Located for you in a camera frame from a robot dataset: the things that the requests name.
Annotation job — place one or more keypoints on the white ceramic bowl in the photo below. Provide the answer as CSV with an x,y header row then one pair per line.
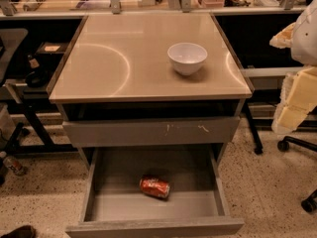
x,y
186,58

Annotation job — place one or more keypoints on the red coke can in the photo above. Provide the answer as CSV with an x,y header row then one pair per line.
x,y
155,187

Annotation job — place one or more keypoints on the black desk frame left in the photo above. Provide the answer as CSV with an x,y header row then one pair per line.
x,y
48,146

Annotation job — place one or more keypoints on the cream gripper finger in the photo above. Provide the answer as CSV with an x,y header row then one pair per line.
x,y
298,97
283,39

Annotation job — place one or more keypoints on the plastic bottle on floor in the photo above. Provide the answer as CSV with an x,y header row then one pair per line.
x,y
11,163

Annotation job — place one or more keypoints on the open grey middle drawer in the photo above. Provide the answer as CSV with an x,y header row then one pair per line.
x,y
115,207

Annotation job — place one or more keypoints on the grey drawer cabinet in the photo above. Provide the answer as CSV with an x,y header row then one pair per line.
x,y
118,69

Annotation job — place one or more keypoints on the closed grey top drawer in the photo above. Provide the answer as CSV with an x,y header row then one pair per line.
x,y
146,132

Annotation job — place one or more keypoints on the dark shoe on floor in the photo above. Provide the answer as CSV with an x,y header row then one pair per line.
x,y
26,231

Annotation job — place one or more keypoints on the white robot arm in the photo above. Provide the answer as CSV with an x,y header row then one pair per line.
x,y
304,38

